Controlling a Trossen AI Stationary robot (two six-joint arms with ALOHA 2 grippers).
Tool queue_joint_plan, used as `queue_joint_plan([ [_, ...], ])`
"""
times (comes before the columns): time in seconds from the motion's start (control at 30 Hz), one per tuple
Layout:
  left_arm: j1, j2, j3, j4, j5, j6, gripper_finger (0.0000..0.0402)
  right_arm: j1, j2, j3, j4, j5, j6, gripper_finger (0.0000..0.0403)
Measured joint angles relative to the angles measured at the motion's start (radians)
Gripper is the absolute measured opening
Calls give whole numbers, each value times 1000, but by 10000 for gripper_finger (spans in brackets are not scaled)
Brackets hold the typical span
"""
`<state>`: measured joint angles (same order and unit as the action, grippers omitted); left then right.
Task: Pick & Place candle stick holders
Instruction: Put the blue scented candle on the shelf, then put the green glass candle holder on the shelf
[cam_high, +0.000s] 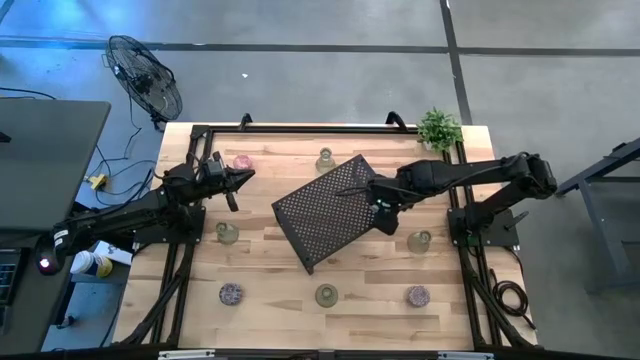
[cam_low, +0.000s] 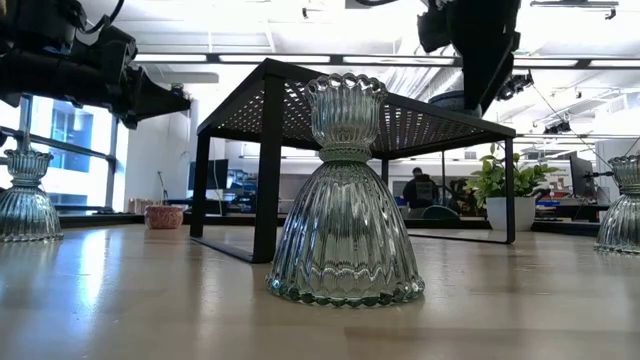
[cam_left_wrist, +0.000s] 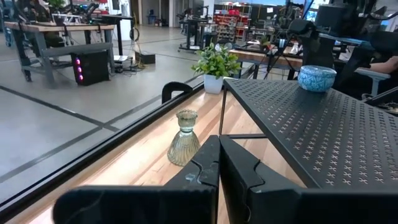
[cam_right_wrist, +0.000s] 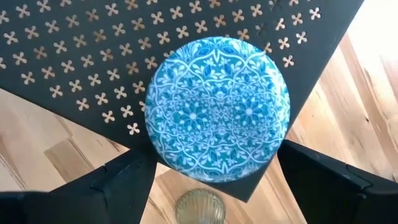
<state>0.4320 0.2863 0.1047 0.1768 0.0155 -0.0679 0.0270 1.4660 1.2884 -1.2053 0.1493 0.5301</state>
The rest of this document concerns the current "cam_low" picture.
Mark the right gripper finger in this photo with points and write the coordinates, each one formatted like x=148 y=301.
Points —
x=487 y=70

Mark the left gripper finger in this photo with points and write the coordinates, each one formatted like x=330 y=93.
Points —
x=160 y=97

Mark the pink patterned round tin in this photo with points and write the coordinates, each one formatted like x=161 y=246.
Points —
x=164 y=217

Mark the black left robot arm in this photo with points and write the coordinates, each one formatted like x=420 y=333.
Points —
x=30 y=75

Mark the black ceiling spotlight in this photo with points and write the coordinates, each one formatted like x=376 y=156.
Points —
x=557 y=127
x=515 y=84

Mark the black computer monitor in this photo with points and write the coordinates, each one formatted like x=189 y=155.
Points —
x=581 y=175
x=207 y=175

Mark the black perforated metal shelf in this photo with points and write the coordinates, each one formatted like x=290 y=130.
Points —
x=272 y=165

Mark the person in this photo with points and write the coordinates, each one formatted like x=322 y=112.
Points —
x=421 y=192

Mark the green plant white pot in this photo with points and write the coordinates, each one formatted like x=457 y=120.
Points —
x=505 y=210

